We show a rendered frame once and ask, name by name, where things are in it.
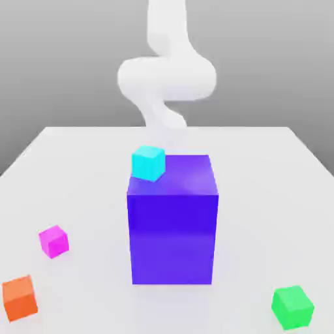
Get small magenta cube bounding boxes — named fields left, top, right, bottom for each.
left=38, top=224, right=70, bottom=260

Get small cyan cube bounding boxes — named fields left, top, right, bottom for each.
left=130, top=145, right=166, bottom=183

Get small green cube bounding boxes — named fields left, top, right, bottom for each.
left=271, top=284, right=315, bottom=331

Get large purple box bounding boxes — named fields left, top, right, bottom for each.
left=127, top=154, right=219, bottom=286

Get small orange cube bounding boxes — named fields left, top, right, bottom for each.
left=1, top=274, right=39, bottom=324

